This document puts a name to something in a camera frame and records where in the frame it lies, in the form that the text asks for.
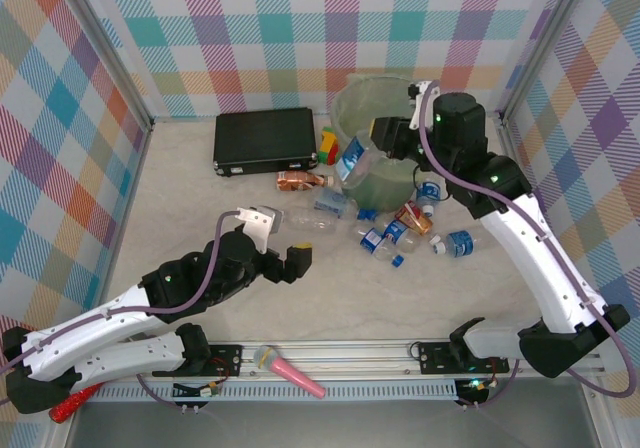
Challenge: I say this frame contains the large bottle blue label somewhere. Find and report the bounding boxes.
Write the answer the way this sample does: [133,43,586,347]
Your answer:
[334,135,389,194]

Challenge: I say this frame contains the clear bottle white cap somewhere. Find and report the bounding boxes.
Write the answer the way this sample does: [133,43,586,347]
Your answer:
[278,206,342,235]

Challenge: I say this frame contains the brown label bottle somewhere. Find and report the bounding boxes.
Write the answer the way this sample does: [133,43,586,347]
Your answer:
[275,170,335,194]

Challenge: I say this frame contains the blue label bottle white cap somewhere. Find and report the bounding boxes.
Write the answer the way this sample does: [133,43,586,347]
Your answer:
[433,231,476,260]

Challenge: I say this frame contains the green translucent bin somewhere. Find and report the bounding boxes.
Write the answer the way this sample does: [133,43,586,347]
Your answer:
[332,72,441,214]

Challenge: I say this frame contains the multicolour toy block stack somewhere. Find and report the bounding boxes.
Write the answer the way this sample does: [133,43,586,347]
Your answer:
[319,126,341,164]

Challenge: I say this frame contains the blue label water bottle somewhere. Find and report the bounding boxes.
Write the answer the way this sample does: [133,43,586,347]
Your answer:
[415,180,445,218]

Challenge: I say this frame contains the red snack wrapper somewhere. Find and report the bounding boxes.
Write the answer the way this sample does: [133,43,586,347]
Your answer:
[394,201,434,237]

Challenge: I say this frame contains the pink microphone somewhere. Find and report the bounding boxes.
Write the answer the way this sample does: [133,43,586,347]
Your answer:
[252,345,327,400]

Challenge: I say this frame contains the black ribbed hard case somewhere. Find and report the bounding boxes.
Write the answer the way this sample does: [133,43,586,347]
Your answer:
[213,107,320,177]

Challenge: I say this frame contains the small circuit board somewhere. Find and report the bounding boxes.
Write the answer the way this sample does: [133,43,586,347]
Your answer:
[457,377,494,399]
[172,380,224,400]

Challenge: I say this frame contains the red glitter stick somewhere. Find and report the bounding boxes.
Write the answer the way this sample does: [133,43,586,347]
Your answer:
[49,385,101,423]

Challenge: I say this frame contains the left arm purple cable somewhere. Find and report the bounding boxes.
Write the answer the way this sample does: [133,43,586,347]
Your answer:
[0,211,241,407]

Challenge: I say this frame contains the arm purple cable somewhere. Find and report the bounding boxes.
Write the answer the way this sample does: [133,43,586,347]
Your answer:
[0,211,241,407]
[418,80,632,398]

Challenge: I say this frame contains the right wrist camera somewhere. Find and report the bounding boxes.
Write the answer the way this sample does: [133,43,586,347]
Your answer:
[407,80,440,132]

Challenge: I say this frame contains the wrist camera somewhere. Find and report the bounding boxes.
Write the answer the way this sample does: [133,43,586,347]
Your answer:
[235,205,285,257]
[407,80,440,132]

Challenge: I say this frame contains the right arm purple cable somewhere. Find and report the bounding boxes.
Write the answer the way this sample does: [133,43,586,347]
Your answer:
[418,80,632,398]

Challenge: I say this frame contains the aluminium frame side rail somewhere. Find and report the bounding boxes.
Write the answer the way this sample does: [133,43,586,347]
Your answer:
[499,117,611,448]
[47,120,154,448]

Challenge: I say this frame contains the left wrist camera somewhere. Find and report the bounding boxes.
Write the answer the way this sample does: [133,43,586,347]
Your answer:
[235,205,285,257]

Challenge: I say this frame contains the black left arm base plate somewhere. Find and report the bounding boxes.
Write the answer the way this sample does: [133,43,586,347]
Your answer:
[199,342,245,377]

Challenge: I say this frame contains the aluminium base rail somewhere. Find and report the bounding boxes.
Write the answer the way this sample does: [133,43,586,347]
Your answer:
[149,336,604,380]

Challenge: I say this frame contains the aluminium frame post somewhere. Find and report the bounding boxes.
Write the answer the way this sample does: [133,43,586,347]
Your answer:
[497,0,599,124]
[52,0,154,134]

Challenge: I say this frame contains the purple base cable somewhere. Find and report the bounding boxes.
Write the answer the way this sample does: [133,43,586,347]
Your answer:
[462,357,521,412]
[134,373,201,412]

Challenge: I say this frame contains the white slotted cable duct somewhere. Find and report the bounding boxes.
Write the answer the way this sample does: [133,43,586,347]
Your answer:
[92,380,459,404]

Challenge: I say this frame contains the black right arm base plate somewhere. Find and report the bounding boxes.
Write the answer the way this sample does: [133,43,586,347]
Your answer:
[417,340,511,375]

